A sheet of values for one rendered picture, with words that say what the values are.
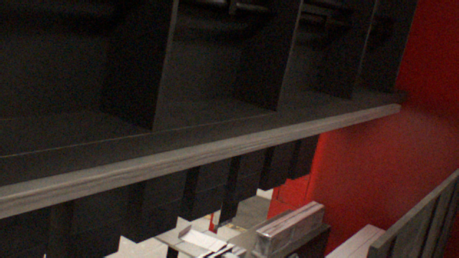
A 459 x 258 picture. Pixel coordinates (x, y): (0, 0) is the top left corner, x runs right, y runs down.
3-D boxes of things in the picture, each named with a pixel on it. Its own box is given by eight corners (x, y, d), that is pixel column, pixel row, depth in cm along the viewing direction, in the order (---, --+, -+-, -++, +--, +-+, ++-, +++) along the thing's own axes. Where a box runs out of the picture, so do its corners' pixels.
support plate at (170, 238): (165, 213, 186) (166, 210, 186) (228, 243, 173) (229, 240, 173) (129, 226, 171) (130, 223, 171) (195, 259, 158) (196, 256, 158)
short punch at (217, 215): (229, 221, 167) (234, 192, 165) (234, 223, 166) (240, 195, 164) (210, 229, 159) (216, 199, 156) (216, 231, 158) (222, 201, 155)
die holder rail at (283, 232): (308, 221, 236) (313, 201, 233) (320, 226, 233) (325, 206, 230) (250, 254, 194) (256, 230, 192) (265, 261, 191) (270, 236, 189)
